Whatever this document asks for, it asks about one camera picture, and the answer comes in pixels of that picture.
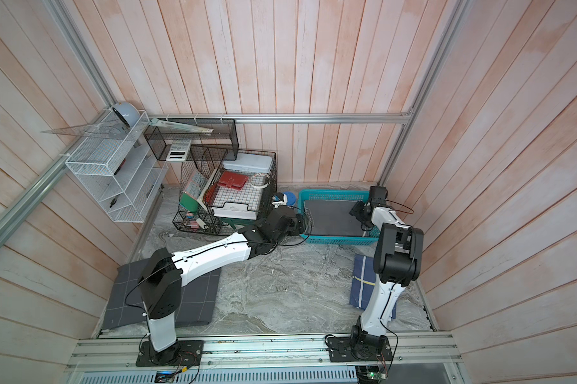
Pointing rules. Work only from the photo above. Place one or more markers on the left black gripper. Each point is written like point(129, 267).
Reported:
point(296, 225)

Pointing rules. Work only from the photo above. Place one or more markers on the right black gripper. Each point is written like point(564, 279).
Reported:
point(355, 210)

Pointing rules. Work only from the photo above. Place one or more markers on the plain grey pillowcase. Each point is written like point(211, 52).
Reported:
point(332, 218)

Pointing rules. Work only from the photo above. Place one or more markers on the dark grey checked pillowcase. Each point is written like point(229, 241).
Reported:
point(199, 300)

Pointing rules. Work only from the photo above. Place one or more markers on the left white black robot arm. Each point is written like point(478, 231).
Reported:
point(166, 274)

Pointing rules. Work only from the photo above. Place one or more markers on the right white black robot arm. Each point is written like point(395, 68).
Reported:
point(396, 263)

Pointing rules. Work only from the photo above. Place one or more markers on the teal plastic basket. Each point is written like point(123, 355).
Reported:
point(368, 238)

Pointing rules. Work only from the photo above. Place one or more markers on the navy blue folded pillowcase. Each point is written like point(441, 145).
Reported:
point(364, 289)

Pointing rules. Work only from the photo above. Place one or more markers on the blue lidded pen jar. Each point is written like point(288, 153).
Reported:
point(291, 198)

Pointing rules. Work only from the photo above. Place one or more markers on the red wallet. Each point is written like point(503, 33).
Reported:
point(233, 180)

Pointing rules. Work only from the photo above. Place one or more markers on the white plastic box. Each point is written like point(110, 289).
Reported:
point(249, 164)

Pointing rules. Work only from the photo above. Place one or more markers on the green book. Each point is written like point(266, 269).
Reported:
point(188, 203)

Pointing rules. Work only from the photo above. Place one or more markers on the white calculator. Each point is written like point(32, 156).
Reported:
point(178, 151)

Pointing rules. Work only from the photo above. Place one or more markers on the clear set square ruler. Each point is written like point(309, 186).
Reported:
point(182, 127)

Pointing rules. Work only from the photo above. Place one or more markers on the small round grey clock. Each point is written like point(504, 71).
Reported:
point(126, 113)

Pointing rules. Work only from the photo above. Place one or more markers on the clear triangle ruler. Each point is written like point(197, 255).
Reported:
point(110, 130)

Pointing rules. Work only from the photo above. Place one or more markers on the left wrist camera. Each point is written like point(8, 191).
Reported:
point(279, 199)

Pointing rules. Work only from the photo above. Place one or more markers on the black wire desk organizer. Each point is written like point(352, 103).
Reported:
point(222, 210)

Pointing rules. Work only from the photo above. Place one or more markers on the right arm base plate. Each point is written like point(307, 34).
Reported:
point(341, 351)

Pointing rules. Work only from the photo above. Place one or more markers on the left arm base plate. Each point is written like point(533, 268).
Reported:
point(180, 353)

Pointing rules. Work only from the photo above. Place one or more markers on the aluminium front rail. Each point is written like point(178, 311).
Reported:
point(254, 351)

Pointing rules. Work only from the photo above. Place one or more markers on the white wire wall shelf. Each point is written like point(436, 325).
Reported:
point(122, 175)

